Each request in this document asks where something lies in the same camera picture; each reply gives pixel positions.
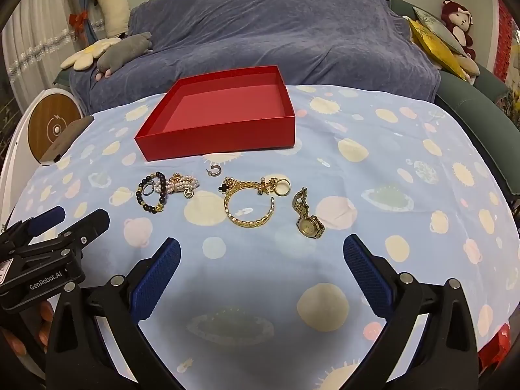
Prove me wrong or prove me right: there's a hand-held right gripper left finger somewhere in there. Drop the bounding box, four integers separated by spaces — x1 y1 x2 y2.
45 237 181 390

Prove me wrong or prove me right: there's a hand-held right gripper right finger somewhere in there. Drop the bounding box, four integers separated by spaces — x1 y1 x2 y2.
343 234 480 390

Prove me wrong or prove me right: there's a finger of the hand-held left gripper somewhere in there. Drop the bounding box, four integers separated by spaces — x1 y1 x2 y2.
57 208 110 253
0 206 66 248

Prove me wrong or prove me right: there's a dark bead bracelet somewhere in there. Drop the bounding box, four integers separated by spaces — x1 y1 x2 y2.
136 173 168 214

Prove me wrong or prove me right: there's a gold wristwatch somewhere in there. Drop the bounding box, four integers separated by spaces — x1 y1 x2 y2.
292 187 326 238

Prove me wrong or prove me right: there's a pearl bracelet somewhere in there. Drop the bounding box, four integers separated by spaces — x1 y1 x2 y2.
164 173 201 200

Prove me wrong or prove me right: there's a gold chain bangle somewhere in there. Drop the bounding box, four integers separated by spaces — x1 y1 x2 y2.
223 186 276 228

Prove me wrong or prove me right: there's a gold necklace with black clover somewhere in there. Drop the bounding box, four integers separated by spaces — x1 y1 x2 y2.
218 176 281 196

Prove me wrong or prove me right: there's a red cardboard box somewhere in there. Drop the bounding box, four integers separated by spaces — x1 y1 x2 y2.
135 65 297 162

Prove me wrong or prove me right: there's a person's left hand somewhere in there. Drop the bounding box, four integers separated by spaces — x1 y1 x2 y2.
0 301 55 357

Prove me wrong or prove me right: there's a brown felt pouch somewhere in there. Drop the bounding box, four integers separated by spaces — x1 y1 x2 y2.
38 116 95 163

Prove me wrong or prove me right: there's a white stand with wooden disc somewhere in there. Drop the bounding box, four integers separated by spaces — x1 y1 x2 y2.
0 87 85 228

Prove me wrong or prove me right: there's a blue planet print tablecloth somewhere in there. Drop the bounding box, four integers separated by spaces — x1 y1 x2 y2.
0 84 514 390

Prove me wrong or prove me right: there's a red bag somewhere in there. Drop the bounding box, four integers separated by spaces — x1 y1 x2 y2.
477 323 510 376

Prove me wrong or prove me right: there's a flower shaped pillow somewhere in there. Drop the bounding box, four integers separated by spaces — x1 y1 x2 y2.
61 37 123 71

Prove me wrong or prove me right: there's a white curtain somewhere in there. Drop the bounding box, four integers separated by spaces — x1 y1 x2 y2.
2 0 82 106

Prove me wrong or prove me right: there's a grey plush toy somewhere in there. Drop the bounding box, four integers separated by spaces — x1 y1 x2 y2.
95 32 153 80

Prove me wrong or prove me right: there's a green sofa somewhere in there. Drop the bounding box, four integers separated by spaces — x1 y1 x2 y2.
54 0 520 196

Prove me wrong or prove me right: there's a cream alpaca plush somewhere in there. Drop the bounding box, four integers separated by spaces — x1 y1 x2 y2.
90 0 131 39

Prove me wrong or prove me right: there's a cream cushion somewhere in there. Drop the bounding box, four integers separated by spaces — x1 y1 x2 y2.
459 55 481 86

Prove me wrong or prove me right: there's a yellow cushion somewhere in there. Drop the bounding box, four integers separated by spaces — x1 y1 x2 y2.
407 18 468 82

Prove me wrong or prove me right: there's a blue-covered sofa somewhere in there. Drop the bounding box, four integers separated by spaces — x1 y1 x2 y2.
69 0 441 116

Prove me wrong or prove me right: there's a silver cushion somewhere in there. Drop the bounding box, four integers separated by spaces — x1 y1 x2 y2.
412 6 466 55

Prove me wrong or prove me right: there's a red monkey plush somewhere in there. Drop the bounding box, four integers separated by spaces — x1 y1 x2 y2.
441 0 477 59

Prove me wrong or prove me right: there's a red wall hanging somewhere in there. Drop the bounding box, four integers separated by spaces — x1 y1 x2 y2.
496 0 520 82

